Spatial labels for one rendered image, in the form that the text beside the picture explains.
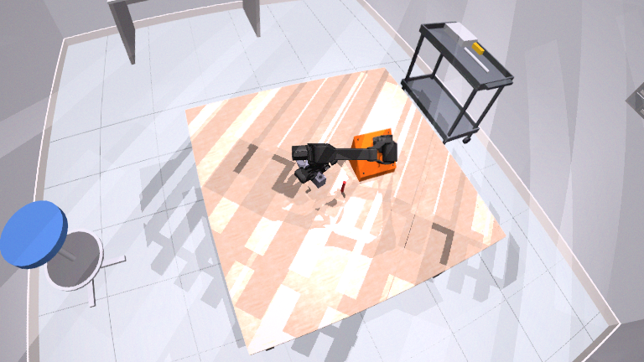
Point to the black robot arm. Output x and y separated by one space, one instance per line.
319 154

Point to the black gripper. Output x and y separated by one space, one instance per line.
306 174

